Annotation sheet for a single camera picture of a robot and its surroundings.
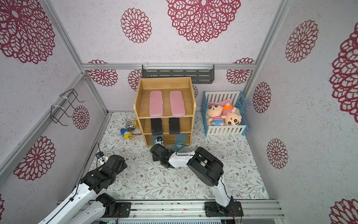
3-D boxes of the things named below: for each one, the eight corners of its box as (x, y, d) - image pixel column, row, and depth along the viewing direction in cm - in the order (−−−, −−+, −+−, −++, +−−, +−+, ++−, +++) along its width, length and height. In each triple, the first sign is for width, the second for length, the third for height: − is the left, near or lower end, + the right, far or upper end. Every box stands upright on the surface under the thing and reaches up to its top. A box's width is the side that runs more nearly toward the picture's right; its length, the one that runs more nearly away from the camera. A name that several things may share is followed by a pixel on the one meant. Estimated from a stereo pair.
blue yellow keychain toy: (121, 135, 107) (118, 131, 103) (125, 131, 110) (123, 127, 105) (131, 142, 103) (128, 138, 99) (135, 138, 106) (133, 134, 101)
